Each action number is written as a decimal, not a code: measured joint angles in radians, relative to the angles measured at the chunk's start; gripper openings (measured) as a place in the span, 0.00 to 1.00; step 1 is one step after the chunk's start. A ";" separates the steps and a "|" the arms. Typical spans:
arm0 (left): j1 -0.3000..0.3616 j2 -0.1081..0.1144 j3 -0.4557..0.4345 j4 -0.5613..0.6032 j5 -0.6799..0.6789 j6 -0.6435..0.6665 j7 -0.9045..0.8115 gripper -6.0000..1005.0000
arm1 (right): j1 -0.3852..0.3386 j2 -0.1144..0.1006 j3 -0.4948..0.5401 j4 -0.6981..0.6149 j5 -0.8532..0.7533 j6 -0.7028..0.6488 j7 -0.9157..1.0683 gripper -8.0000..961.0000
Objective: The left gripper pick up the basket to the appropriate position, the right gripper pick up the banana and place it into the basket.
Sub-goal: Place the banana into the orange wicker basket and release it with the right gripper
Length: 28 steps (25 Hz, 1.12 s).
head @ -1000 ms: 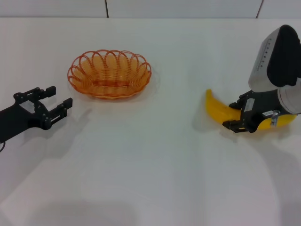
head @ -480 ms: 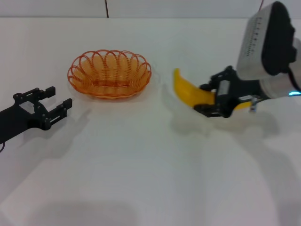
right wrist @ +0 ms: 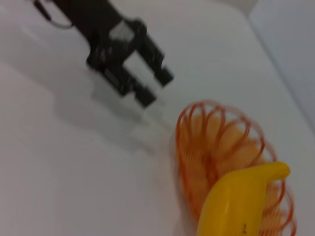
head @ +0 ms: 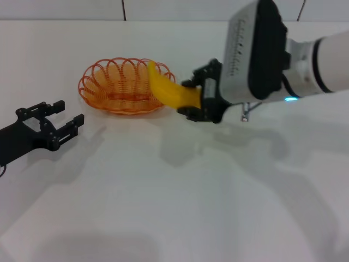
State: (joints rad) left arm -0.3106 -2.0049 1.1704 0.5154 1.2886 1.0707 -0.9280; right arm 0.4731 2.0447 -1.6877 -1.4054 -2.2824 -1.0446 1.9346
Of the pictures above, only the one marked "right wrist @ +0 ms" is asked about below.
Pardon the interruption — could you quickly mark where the left arm cable with plug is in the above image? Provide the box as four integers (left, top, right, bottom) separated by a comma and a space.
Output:
33, 0, 74, 29

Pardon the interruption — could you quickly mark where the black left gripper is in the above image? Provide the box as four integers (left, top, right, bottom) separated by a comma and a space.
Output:
57, 0, 175, 108

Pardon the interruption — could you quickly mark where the orange wire-look plastic basket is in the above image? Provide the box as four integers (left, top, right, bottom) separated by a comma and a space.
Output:
175, 99, 297, 236

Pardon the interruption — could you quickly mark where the yellow toy banana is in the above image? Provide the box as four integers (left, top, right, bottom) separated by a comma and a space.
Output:
195, 161, 291, 236

